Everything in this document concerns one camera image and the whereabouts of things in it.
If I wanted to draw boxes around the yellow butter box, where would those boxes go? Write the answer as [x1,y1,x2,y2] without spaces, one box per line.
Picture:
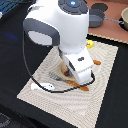
[86,40,94,48]

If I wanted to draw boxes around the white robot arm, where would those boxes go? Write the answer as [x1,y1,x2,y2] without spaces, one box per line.
[23,0,93,84]

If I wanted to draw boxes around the round wooden plate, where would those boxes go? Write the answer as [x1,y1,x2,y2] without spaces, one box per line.
[59,62,68,76]

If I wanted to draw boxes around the beige woven placemat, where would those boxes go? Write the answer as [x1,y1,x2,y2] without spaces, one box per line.
[17,41,118,128]

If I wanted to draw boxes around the brown stove board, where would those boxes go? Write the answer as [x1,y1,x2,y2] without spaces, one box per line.
[86,0,128,43]

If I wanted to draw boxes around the beige bowl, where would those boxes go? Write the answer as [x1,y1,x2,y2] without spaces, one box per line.
[121,7,128,30]

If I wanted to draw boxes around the fork with wooden handle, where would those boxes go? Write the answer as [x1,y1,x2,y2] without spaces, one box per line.
[49,72,89,92]

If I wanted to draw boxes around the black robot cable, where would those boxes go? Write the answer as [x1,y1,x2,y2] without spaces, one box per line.
[21,29,97,94]

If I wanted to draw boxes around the knife with wooden handle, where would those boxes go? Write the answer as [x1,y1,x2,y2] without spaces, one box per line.
[93,60,101,65]

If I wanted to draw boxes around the grey saucepan with handle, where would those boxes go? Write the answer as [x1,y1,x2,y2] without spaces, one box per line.
[89,9,107,28]

